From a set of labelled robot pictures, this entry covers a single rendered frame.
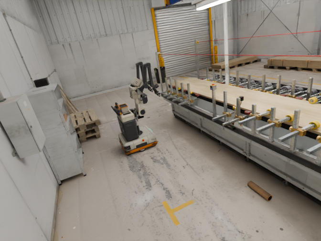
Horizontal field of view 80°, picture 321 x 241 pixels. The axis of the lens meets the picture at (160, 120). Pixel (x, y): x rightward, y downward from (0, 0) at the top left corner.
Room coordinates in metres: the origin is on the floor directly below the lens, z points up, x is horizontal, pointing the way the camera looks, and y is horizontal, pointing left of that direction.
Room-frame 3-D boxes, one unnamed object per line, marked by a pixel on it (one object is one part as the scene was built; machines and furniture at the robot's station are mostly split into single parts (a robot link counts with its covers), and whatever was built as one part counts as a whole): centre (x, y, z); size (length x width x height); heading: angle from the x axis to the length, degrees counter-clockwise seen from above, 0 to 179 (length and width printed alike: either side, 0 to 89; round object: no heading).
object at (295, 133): (1.59, -1.29, 0.95); 0.50 x 0.04 x 0.04; 110
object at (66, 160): (3.19, 1.81, 0.78); 0.90 x 0.45 x 1.55; 20
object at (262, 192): (1.82, -1.08, 0.04); 0.30 x 0.08 x 0.08; 20
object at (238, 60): (10.22, -4.35, 0.23); 2.41 x 0.77 x 0.17; 111
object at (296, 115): (1.63, -1.30, 0.93); 0.04 x 0.04 x 0.48; 20
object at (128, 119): (3.56, 0.63, 0.59); 0.55 x 0.34 x 0.83; 20
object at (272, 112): (1.87, -1.21, 0.89); 0.04 x 0.04 x 0.48; 20
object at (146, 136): (3.59, 0.55, 0.16); 0.67 x 0.64 x 0.25; 110
